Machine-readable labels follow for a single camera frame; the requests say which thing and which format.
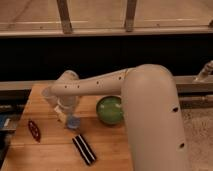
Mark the wooden cutting board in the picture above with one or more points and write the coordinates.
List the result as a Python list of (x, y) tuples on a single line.
[(55, 151)]

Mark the grey cable connector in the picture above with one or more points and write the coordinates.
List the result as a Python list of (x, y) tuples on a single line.
[(205, 72)]

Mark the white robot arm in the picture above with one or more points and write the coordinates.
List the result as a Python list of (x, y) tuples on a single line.
[(151, 109)]

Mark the black white striped cloth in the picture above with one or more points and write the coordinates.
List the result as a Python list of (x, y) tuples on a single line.
[(84, 149)]

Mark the green ceramic bowl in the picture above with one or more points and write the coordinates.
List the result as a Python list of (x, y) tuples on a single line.
[(109, 110)]

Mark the dark red oval object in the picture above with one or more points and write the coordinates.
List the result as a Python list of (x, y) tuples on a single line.
[(35, 131)]

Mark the grey metal window post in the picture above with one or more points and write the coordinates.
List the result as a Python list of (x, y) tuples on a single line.
[(130, 15), (64, 16)]

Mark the translucent plastic cup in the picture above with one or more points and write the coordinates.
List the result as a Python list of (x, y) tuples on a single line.
[(51, 99)]

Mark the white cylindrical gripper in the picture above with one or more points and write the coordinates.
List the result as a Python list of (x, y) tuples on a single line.
[(66, 105)]

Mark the blue box at edge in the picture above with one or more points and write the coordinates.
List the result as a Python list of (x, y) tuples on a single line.
[(4, 122)]

